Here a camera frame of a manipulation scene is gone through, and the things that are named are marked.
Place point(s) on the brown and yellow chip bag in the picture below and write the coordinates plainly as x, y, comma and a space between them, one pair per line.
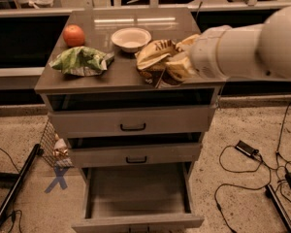
164, 63

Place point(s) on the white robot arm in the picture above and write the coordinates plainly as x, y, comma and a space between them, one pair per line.
259, 52

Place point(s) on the top grey drawer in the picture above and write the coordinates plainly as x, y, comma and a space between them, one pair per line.
122, 122

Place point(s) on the grey drawer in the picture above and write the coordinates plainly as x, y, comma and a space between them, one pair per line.
122, 122
137, 199
135, 155

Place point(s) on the grey drawer cabinet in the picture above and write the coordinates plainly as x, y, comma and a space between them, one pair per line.
121, 86

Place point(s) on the middle grey drawer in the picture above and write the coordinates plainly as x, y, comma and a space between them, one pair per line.
135, 155

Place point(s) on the bottom grey drawer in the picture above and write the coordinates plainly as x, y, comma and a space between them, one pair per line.
137, 199

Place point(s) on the white bowl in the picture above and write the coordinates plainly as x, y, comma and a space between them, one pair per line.
131, 39

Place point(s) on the orange fruit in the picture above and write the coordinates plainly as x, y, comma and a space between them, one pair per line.
73, 36

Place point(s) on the blue tape cross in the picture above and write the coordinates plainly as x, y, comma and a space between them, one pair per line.
58, 179

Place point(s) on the black power adapter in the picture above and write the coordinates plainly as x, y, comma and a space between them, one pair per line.
246, 149

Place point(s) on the black bar left floor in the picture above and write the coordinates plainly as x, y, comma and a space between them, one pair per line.
18, 181

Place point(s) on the black bar floor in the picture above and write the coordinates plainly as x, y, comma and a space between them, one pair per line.
270, 193
18, 181

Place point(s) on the black bar right floor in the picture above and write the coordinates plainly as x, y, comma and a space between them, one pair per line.
270, 193

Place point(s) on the wire mesh basket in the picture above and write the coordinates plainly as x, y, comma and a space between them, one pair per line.
55, 151

